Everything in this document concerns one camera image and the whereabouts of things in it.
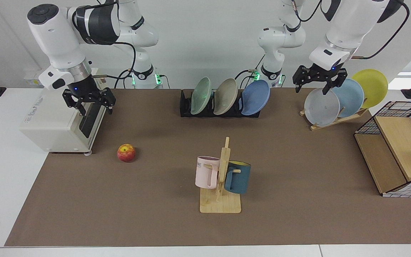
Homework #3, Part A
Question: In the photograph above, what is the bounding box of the red yellow apple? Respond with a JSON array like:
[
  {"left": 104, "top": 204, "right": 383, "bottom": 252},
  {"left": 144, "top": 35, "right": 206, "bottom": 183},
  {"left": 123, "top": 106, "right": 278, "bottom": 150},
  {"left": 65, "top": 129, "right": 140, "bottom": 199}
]
[{"left": 117, "top": 143, "right": 136, "bottom": 163}]

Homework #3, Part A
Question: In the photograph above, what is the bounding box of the grey plate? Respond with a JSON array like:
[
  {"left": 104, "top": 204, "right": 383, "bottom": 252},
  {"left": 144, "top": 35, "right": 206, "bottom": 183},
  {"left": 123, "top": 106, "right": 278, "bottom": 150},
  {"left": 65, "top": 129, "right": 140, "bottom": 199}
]
[{"left": 304, "top": 88, "right": 340, "bottom": 127}]

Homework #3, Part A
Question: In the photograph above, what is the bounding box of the light blue plate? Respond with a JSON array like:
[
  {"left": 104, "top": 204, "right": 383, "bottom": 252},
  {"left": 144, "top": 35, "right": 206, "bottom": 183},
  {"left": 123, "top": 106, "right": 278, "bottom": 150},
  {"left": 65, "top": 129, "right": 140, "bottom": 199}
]
[{"left": 330, "top": 79, "right": 365, "bottom": 118}]

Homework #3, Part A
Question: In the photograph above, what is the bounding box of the wooden plate rack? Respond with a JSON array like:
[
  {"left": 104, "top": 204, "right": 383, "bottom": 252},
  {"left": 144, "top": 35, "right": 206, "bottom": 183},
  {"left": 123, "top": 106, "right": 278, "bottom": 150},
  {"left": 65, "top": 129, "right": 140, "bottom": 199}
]
[{"left": 299, "top": 107, "right": 368, "bottom": 131}]

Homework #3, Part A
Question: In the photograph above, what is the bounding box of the yellow plate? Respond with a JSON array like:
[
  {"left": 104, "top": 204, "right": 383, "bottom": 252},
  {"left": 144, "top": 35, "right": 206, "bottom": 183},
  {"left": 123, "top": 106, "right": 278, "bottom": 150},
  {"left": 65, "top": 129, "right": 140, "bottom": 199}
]
[{"left": 352, "top": 69, "right": 389, "bottom": 109}]

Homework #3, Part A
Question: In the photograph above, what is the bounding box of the beige plate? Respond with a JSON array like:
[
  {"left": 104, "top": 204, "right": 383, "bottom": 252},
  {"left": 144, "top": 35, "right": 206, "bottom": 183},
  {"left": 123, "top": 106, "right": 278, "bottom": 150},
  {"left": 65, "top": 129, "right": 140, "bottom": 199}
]
[{"left": 213, "top": 78, "right": 239, "bottom": 115}]

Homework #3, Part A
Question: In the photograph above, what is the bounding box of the black dish rack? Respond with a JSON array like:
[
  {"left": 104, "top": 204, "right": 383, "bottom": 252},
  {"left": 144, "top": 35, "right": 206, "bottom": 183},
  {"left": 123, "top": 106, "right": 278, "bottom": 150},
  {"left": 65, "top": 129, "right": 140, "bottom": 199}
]
[{"left": 179, "top": 89, "right": 261, "bottom": 118}]

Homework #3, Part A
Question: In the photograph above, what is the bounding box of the pale green plate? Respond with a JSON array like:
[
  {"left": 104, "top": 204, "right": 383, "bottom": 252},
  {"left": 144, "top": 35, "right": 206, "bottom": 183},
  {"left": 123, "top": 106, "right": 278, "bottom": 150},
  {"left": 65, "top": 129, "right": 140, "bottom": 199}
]
[{"left": 191, "top": 77, "right": 212, "bottom": 115}]

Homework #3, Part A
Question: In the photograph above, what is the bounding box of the pale toaster oven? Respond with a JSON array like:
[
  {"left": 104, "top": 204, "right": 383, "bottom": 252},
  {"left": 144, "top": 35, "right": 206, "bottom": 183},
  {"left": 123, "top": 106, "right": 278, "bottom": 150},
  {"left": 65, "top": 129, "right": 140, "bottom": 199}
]
[{"left": 19, "top": 68, "right": 107, "bottom": 156}]

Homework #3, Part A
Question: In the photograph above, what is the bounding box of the brown table cloth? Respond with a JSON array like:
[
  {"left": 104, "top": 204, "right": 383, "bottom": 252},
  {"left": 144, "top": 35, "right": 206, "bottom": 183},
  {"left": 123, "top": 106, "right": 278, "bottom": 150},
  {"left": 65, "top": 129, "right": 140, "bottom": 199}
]
[{"left": 4, "top": 88, "right": 411, "bottom": 247}]

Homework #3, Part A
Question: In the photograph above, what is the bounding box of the dark teal cup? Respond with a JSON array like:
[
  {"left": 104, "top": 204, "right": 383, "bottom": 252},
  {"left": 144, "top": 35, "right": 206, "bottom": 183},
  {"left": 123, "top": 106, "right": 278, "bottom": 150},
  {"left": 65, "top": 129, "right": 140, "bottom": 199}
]
[{"left": 224, "top": 161, "right": 251, "bottom": 195}]

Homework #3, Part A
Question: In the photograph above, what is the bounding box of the pink cup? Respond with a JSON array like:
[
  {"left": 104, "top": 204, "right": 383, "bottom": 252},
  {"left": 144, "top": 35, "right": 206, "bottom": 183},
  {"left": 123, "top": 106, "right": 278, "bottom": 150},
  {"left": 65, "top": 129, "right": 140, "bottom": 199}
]
[{"left": 195, "top": 156, "right": 221, "bottom": 189}]

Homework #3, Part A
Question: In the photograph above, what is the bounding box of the wooden cup stand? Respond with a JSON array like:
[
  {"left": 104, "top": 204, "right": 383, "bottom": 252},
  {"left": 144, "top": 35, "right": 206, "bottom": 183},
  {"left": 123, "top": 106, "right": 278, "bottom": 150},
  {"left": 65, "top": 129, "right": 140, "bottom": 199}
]
[{"left": 200, "top": 137, "right": 242, "bottom": 213}]

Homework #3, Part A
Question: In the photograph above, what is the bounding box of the white wall socket box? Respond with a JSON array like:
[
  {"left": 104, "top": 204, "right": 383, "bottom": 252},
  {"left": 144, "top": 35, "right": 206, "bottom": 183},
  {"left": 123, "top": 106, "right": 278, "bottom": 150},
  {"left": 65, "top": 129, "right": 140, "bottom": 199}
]
[{"left": 24, "top": 69, "right": 45, "bottom": 87}]

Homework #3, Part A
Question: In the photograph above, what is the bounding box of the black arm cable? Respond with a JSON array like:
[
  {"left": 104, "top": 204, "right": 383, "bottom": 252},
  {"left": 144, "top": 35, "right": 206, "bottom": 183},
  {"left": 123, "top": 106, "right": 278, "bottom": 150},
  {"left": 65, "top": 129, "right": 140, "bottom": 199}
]
[
  {"left": 351, "top": 0, "right": 410, "bottom": 60},
  {"left": 92, "top": 41, "right": 137, "bottom": 90}
]

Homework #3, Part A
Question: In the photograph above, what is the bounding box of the wire basket with wooden floor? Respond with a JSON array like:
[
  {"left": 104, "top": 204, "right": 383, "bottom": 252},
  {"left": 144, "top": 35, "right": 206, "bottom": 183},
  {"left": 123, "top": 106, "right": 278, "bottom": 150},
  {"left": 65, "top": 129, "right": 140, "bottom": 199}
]
[{"left": 354, "top": 101, "right": 411, "bottom": 198}]

